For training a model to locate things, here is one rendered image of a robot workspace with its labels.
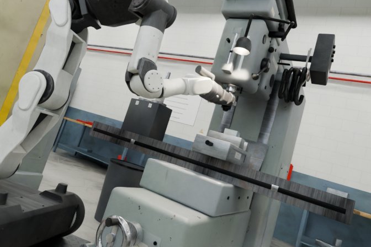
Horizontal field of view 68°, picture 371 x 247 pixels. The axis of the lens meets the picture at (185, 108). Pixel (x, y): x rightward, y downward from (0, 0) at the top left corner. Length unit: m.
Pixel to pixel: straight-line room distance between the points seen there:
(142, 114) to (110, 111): 6.07
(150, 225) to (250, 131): 0.92
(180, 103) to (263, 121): 4.85
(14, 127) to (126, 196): 0.53
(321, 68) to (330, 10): 4.97
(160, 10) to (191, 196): 0.68
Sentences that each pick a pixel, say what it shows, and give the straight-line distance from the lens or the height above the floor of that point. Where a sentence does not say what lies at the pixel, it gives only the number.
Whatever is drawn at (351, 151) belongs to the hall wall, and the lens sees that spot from 5.48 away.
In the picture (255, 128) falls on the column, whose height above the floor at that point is 1.20.
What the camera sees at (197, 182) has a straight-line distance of 1.05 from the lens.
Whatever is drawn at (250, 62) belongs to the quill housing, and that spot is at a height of 1.41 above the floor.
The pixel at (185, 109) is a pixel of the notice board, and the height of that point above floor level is 1.85.
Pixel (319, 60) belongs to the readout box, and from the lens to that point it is 1.55.
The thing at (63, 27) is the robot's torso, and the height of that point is 1.27.
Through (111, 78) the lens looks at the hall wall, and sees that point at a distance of 7.93.
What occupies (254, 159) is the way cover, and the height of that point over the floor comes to 1.02.
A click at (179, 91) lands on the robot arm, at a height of 1.16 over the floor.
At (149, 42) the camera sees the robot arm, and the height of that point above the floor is 1.27.
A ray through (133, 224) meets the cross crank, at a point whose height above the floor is 0.69.
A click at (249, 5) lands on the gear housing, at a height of 1.67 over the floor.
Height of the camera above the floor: 0.95
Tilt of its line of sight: 9 degrees up
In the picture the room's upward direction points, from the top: 17 degrees clockwise
